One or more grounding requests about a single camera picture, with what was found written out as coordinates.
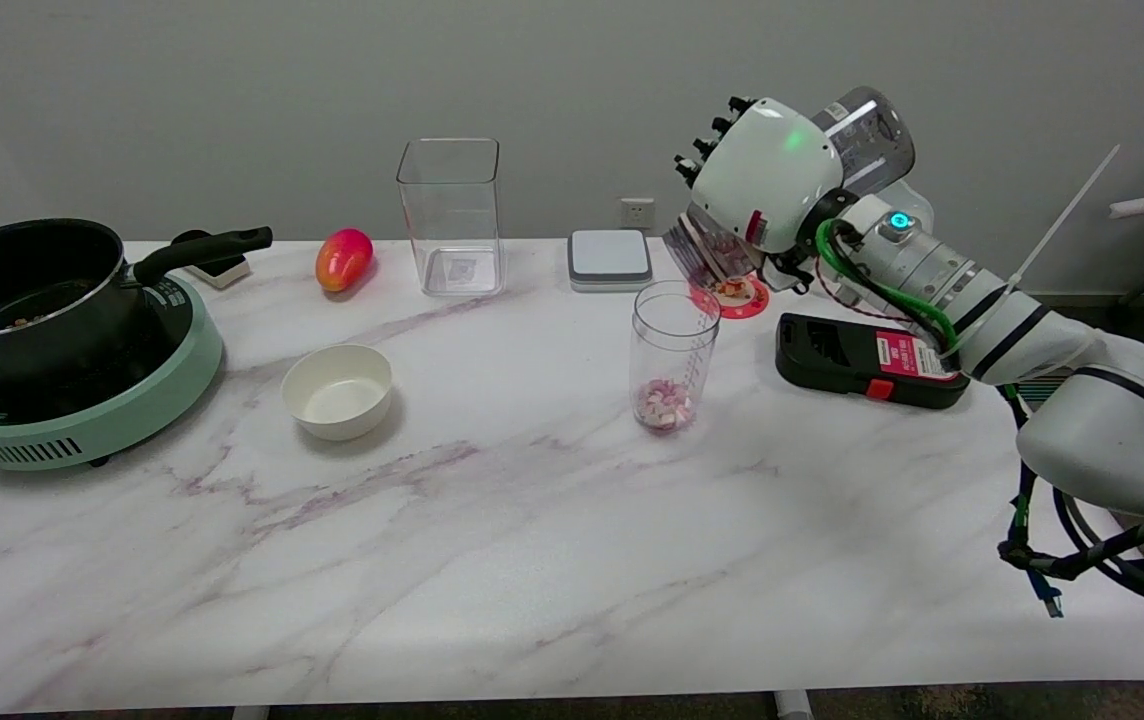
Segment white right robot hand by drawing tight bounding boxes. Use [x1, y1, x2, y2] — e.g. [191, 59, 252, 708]
[674, 95, 848, 291]

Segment clear bottle with pink collar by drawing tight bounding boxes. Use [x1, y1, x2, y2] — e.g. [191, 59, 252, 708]
[662, 87, 916, 291]

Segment pink white diced pieces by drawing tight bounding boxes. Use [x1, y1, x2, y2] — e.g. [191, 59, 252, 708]
[635, 378, 698, 433]

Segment small clear measuring cup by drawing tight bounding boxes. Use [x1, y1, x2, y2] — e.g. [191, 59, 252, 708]
[629, 280, 722, 434]

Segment red coaster with figurines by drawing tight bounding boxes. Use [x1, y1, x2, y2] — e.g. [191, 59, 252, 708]
[689, 275, 770, 320]

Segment white kitchen scale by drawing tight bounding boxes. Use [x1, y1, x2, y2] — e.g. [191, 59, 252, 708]
[567, 229, 654, 293]

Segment black device with pink label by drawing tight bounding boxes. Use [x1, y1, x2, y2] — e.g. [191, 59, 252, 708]
[775, 312, 972, 410]

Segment clear square storage container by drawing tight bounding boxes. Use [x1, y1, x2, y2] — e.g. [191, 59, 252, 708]
[396, 138, 505, 297]

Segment red yellow mango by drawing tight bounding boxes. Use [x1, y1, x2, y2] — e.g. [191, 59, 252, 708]
[316, 228, 375, 293]

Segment white bowl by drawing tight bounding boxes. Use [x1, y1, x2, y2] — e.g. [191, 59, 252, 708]
[281, 344, 395, 442]

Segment small white black gadget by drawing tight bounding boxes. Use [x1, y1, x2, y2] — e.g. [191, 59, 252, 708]
[172, 230, 253, 290]

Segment green induction cooker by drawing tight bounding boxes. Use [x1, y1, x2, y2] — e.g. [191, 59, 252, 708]
[0, 272, 225, 472]

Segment black saucepan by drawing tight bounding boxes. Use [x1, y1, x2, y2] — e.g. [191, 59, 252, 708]
[0, 218, 274, 386]

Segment green robot cable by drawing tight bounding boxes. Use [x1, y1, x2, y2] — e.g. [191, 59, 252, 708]
[815, 218, 961, 356]

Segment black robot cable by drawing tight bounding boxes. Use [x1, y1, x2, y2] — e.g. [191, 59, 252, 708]
[997, 385, 1144, 613]

